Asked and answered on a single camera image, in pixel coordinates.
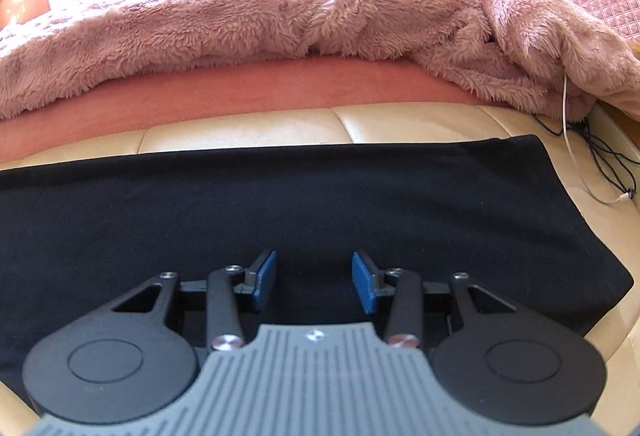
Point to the salmon bed sheet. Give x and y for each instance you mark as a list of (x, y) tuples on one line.
[(240, 91)]

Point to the pink fluffy blanket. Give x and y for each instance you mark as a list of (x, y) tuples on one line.
[(280, 26)]

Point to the black pants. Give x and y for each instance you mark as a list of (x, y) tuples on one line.
[(320, 216)]

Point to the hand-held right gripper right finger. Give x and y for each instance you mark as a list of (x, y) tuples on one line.
[(364, 281)]

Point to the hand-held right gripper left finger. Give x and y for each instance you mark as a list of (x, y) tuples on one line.
[(265, 278)]

